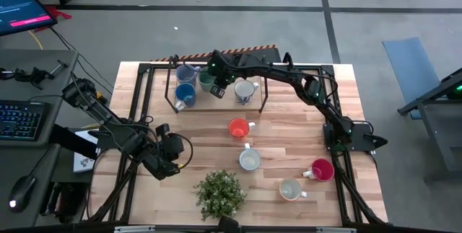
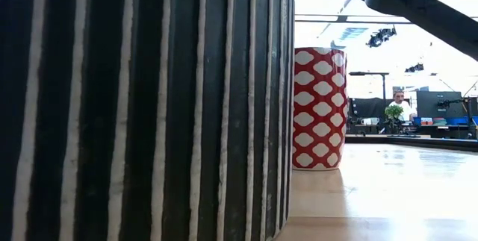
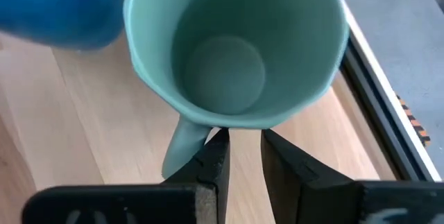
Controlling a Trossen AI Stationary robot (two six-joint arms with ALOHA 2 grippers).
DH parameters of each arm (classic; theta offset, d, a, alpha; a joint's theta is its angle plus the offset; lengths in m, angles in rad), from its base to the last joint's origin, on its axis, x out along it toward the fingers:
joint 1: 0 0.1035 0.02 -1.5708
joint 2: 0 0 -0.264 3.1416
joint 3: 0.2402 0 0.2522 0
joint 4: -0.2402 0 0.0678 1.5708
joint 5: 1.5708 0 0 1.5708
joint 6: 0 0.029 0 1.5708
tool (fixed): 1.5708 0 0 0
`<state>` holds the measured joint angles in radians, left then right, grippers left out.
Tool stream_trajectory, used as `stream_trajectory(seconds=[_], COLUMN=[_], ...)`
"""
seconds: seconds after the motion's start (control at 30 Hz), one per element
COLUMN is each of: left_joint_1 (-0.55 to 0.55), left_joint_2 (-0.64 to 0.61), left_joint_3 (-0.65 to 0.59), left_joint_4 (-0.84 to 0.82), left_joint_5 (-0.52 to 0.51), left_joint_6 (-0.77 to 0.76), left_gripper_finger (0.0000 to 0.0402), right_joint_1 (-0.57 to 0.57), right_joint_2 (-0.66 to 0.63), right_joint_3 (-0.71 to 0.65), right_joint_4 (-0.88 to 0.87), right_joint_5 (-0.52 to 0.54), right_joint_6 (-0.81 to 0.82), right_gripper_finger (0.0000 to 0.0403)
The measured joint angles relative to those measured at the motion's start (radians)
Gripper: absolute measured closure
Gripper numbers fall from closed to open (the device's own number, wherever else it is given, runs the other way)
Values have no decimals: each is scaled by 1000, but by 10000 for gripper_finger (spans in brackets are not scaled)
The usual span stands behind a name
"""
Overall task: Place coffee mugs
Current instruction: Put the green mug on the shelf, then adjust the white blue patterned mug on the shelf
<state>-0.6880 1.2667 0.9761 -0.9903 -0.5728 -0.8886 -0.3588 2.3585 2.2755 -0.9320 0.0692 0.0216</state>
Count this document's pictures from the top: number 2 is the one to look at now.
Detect person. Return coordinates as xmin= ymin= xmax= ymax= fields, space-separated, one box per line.
xmin=388 ymin=90 xmax=418 ymax=122

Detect blue storage bins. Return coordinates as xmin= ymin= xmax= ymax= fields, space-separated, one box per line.
xmin=412 ymin=115 xmax=478 ymax=127

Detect black ceiling spotlight cluster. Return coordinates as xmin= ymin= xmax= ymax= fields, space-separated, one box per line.
xmin=366 ymin=25 xmax=398 ymax=48
xmin=404 ymin=63 xmax=425 ymax=74

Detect black ceiling rail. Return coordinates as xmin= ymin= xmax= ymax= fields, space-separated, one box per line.
xmin=294 ymin=13 xmax=478 ymax=25

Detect black white striped mug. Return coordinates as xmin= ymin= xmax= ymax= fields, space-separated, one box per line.
xmin=0 ymin=0 xmax=295 ymax=241

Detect red white patterned mug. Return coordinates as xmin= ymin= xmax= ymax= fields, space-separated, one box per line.
xmin=292 ymin=46 xmax=349 ymax=171

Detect black cloth screen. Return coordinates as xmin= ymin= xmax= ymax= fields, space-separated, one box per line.
xmin=350 ymin=97 xmax=388 ymax=121

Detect black background monitor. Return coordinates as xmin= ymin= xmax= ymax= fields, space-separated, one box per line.
xmin=416 ymin=90 xmax=463 ymax=119

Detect small potted green plant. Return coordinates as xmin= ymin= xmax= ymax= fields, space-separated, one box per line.
xmin=384 ymin=104 xmax=405 ymax=134

